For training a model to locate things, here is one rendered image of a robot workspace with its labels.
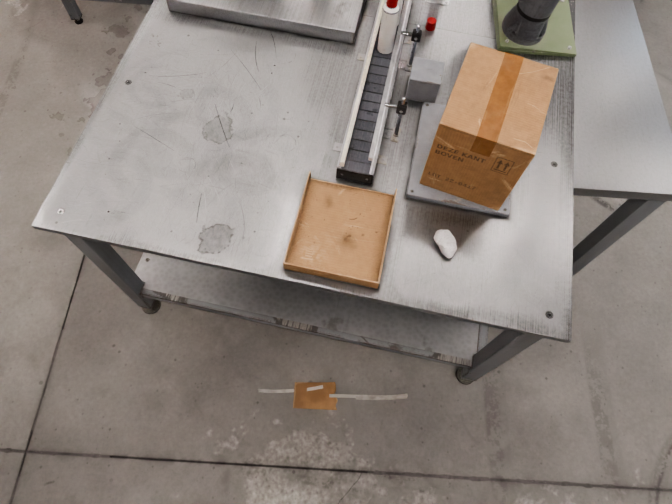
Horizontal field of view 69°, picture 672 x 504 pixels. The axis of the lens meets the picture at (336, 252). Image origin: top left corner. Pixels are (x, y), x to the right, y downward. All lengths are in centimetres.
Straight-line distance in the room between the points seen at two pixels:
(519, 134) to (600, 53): 82
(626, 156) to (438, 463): 129
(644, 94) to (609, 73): 13
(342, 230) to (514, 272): 49
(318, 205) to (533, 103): 63
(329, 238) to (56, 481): 145
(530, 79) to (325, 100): 63
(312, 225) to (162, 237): 42
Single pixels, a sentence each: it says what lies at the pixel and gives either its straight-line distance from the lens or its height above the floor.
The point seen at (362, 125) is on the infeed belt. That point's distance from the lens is 154.
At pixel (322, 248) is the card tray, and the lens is 136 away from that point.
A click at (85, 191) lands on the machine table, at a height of 83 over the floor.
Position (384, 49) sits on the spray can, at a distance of 173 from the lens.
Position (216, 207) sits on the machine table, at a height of 83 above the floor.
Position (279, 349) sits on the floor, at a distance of 213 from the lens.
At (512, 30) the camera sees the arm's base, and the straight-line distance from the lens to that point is 193.
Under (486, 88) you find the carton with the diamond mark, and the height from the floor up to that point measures 112.
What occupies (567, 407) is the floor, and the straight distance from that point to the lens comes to 232.
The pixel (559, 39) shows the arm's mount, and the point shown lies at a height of 85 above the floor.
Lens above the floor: 207
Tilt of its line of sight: 65 degrees down
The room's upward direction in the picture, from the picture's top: 4 degrees clockwise
